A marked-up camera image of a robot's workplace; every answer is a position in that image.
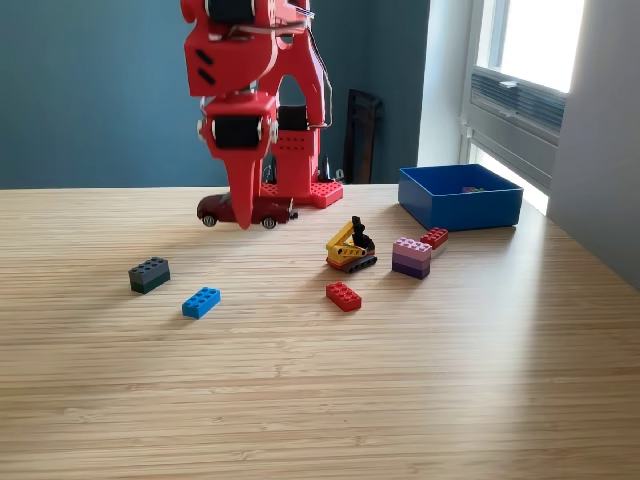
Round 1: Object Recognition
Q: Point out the white window frame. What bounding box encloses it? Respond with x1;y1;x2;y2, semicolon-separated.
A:
459;0;586;194

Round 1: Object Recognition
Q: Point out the grey pleated window blind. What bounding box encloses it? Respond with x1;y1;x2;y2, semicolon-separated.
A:
467;67;569;149

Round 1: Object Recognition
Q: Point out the black folding rack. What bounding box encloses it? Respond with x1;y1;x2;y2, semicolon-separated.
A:
342;88;385;185

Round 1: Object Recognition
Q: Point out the light blue brick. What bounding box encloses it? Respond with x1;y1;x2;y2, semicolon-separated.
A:
181;286;222;320

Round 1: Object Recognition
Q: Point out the small red on white bricks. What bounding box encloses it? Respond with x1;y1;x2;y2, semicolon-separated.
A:
419;227;450;260

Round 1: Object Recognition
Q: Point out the grey on dark green bricks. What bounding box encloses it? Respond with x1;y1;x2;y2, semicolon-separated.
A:
127;256;172;295

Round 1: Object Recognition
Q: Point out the small yellow toy digger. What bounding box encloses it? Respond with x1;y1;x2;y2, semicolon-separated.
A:
325;215;378;275

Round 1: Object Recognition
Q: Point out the blue plastic bin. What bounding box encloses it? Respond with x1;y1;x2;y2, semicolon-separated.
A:
398;163;525;232

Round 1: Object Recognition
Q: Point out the pink and purple brick stack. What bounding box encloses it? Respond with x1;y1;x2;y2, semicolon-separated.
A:
391;236;433;281

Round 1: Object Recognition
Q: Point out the dark red toy pickup truck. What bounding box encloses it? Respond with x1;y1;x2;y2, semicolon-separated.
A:
196;192;300;230

